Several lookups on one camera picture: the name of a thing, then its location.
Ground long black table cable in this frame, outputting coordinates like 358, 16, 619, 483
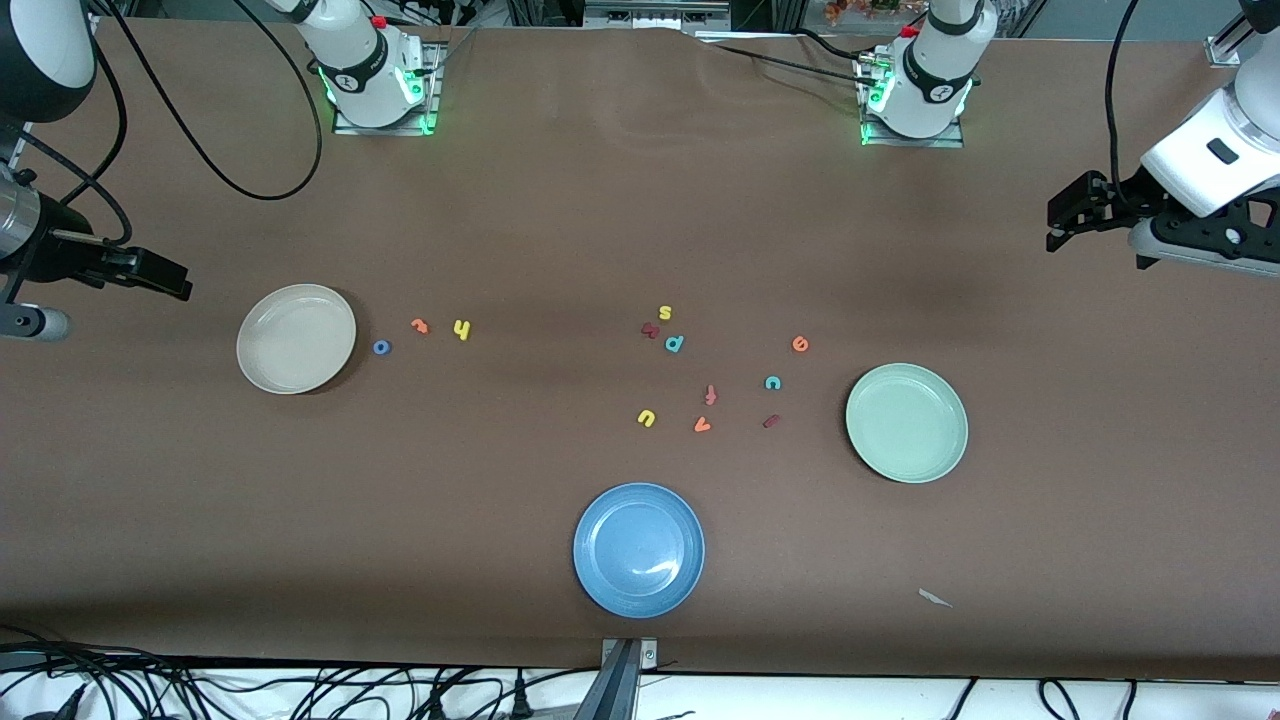
712, 42, 871, 89

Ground grey camera pole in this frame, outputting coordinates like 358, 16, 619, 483
573, 640, 641, 720

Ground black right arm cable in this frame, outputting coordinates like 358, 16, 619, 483
95, 0, 326, 201

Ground blue plate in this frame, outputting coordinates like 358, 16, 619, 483
572, 482, 707, 620

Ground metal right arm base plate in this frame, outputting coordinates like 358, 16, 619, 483
332, 40, 444, 136

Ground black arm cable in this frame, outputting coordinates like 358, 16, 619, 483
95, 0, 326, 201
1103, 0, 1146, 216

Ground orange artificial flowers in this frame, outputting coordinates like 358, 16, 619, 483
825, 0, 926, 26

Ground grey power strip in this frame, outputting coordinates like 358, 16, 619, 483
583, 3, 733, 29

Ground green plate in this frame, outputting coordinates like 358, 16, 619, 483
845, 362, 970, 485

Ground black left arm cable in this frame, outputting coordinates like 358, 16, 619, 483
1103, 0, 1146, 216

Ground beige brown plate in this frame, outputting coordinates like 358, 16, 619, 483
236, 284, 358, 396

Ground aluminium frame profile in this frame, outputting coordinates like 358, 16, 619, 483
1205, 8, 1263, 69

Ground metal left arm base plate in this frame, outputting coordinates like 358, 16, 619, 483
858, 118, 967, 150

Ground short black table cable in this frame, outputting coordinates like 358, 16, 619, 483
795, 28, 866, 59

